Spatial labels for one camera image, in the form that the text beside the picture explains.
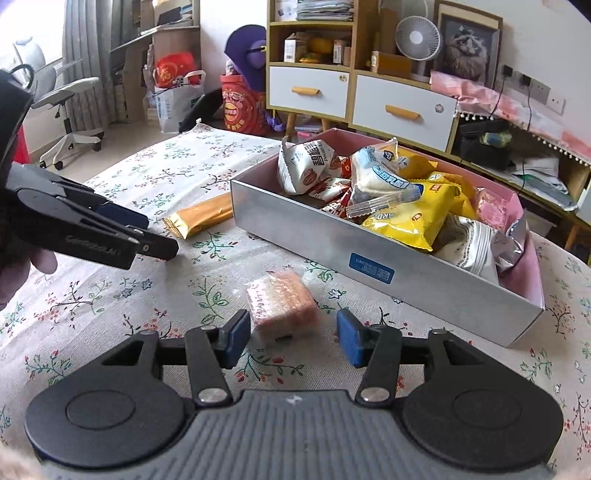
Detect white shopping bag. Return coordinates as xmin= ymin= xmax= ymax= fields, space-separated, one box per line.
xmin=147 ymin=71 xmax=207 ymax=136

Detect beige fuzzy sleeve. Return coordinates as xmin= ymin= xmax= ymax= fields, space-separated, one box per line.
xmin=0 ymin=444 xmax=43 ymax=480

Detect pink crispy snack packet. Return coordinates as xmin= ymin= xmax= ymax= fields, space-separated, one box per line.
xmin=245 ymin=270 xmax=321 ymax=344
xmin=475 ymin=187 xmax=525 ymax=234

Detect grey curtain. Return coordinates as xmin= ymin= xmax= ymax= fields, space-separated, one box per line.
xmin=61 ymin=0 xmax=118 ymax=136

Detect gold wrapper bar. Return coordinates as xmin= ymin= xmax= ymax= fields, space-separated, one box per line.
xmin=161 ymin=191 xmax=235 ymax=241

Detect red foil candy packet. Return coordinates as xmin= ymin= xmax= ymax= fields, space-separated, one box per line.
xmin=321 ymin=191 xmax=356 ymax=224

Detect white rice cracker packet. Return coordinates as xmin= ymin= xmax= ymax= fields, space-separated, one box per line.
xmin=346 ymin=137 xmax=420 ymax=219

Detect white desk fan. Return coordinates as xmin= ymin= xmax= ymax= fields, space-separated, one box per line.
xmin=394 ymin=16 xmax=445 ymax=83

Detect silver white snack packet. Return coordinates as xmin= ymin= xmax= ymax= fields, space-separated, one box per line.
xmin=433 ymin=213 xmax=527 ymax=279

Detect red white candy packet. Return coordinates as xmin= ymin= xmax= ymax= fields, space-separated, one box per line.
xmin=307 ymin=178 xmax=354 ymax=201

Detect framed cat picture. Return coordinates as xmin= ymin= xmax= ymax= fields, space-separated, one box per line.
xmin=434 ymin=1 xmax=504 ymax=89

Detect stack of papers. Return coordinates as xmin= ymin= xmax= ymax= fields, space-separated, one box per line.
xmin=295 ymin=0 xmax=357 ymax=22

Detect wall socket panel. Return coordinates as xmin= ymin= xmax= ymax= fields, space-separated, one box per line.
xmin=501 ymin=65 xmax=567 ymax=115

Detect silver box pink inside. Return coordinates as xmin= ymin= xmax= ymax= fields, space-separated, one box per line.
xmin=230 ymin=128 xmax=546 ymax=349

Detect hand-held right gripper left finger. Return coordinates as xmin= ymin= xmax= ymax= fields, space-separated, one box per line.
xmin=99 ymin=309 xmax=251 ymax=408

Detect white packet dark print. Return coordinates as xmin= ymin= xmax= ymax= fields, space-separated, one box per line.
xmin=276 ymin=137 xmax=345 ymax=197

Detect grey office chair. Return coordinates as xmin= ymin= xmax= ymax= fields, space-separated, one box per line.
xmin=13 ymin=39 xmax=106 ymax=170

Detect white drawer yellow handle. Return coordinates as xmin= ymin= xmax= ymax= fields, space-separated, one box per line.
xmin=269 ymin=65 xmax=352 ymax=120
xmin=353 ymin=74 xmax=460 ymax=141

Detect red patterned bag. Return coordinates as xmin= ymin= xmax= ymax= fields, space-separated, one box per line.
xmin=219 ymin=74 xmax=272 ymax=138

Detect yellow item on shelf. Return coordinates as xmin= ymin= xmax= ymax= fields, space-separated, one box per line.
xmin=307 ymin=37 xmax=335 ymax=63

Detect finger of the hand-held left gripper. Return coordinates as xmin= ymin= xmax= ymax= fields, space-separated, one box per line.
xmin=6 ymin=164 xmax=149 ymax=230
xmin=23 ymin=200 xmax=179 ymax=259

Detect pink cloth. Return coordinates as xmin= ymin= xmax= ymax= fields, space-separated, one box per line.
xmin=429 ymin=71 xmax=591 ymax=163

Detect pile of papers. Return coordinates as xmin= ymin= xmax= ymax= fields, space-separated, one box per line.
xmin=510 ymin=156 xmax=573 ymax=198

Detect black bag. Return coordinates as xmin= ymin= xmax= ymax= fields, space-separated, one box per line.
xmin=178 ymin=88 xmax=228 ymax=133

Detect wooden low cabinet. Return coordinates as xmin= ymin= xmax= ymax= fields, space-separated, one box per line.
xmin=450 ymin=108 xmax=591 ymax=254

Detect red gift bag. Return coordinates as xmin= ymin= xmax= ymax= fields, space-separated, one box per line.
xmin=152 ymin=52 xmax=207 ymax=90

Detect yellow chip bag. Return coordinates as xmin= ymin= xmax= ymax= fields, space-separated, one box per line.
xmin=360 ymin=182 xmax=468 ymax=254

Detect person's left hand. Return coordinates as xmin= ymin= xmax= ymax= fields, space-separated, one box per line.
xmin=0 ymin=249 xmax=58 ymax=311

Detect cardboard box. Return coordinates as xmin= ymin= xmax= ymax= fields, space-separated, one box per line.
xmin=368 ymin=51 xmax=414 ymax=80

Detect purple plush toy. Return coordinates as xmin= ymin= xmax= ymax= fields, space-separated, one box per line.
xmin=224 ymin=25 xmax=269 ymax=97

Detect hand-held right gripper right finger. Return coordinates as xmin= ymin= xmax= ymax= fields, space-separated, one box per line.
xmin=336 ymin=308 xmax=492 ymax=409

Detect wooden shelf cabinet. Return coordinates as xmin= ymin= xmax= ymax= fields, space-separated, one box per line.
xmin=265 ymin=0 xmax=462 ymax=155

